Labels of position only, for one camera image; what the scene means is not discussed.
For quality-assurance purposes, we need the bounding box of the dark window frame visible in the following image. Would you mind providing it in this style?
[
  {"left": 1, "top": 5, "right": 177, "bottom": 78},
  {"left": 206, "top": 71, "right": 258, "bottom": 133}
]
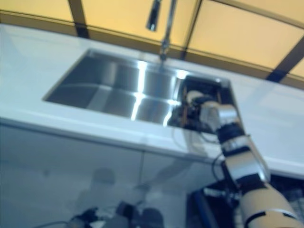
[{"left": 0, "top": 0, "right": 304, "bottom": 84}]

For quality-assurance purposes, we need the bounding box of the chrome pull-down kitchen faucet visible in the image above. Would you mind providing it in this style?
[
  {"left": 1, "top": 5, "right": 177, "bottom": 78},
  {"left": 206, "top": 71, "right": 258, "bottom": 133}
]
[{"left": 145, "top": 0, "right": 178, "bottom": 70}]

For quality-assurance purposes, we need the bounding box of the white glossy cabinet door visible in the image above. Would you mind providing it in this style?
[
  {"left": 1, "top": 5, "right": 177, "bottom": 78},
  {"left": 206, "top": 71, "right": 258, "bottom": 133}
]
[
  {"left": 0, "top": 125, "right": 144, "bottom": 189},
  {"left": 139, "top": 149, "right": 224, "bottom": 191}
]

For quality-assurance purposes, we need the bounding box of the cream round plate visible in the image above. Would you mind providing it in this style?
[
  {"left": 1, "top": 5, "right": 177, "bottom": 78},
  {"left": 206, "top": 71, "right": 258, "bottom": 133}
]
[{"left": 186, "top": 90, "right": 203, "bottom": 105}]

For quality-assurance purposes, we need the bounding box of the dishwasher door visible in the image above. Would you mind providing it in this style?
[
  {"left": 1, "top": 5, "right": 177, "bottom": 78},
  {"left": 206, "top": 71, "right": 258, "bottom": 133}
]
[{"left": 187, "top": 190, "right": 221, "bottom": 228}]

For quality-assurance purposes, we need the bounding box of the black dish drying rack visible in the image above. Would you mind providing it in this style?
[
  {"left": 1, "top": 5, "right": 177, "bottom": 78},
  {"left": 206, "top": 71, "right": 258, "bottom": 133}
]
[{"left": 179, "top": 75, "right": 230, "bottom": 131}]

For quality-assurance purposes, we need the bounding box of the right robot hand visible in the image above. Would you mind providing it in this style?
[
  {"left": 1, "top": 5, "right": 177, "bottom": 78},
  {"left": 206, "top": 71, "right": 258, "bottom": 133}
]
[{"left": 188, "top": 94, "right": 216, "bottom": 120}]

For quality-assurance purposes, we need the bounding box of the wire dishwasher rack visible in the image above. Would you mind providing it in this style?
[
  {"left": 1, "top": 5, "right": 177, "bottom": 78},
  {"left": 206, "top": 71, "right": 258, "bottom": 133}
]
[{"left": 203, "top": 174, "right": 304, "bottom": 228}]

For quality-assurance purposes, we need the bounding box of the stainless steel sink basin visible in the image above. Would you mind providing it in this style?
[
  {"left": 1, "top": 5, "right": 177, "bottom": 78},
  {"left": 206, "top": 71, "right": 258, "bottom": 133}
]
[{"left": 42, "top": 48, "right": 241, "bottom": 131}]

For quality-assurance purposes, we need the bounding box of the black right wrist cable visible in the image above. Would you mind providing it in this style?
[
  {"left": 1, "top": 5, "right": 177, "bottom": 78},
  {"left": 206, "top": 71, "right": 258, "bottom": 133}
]
[{"left": 212, "top": 153, "right": 229, "bottom": 181}]

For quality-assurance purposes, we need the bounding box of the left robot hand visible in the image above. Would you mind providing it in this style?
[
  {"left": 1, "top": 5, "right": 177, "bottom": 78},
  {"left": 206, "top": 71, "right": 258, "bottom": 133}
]
[{"left": 76, "top": 207, "right": 101, "bottom": 223}]

